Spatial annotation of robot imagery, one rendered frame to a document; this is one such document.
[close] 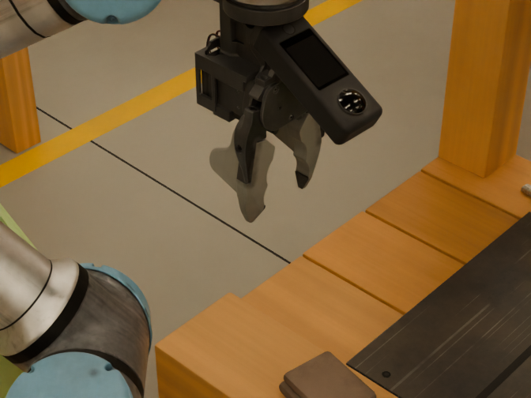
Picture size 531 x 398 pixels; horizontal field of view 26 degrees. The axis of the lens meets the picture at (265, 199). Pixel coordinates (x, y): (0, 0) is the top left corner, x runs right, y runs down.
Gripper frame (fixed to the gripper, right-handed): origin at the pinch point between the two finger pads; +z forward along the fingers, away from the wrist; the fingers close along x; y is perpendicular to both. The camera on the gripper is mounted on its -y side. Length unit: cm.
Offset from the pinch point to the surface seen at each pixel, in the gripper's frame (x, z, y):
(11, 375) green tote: 8, 45, 39
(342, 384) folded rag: -13.5, 36.3, 2.2
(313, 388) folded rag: -10.6, 36.3, 4.3
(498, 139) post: -68, 35, 17
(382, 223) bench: -46, 41, 21
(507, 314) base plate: -40, 39, -4
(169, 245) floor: -92, 130, 122
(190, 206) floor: -108, 130, 130
